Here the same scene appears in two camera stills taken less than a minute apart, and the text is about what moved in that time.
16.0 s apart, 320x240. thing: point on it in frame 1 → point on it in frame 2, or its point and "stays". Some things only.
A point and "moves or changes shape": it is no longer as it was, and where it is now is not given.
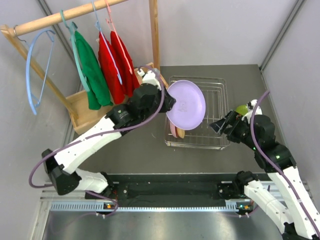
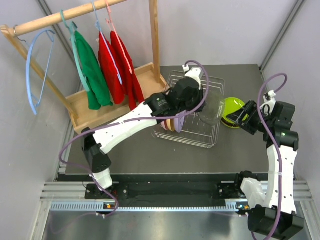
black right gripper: x=232 y=118 → x=250 y=108
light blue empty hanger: x=31 y=97 stays
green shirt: x=98 y=93 stays
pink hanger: x=109 y=21 stays
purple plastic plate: x=190 y=106 moves or changes shape
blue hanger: x=97 y=26 stays
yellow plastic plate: x=180 y=132 → x=171 y=124
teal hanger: x=71 y=28 stays
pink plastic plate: x=173 y=129 → x=164 y=124
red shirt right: x=124 y=60 stays
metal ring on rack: x=14 y=29 stays
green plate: x=242 y=109 moves or changes shape
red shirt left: x=111 y=70 stays
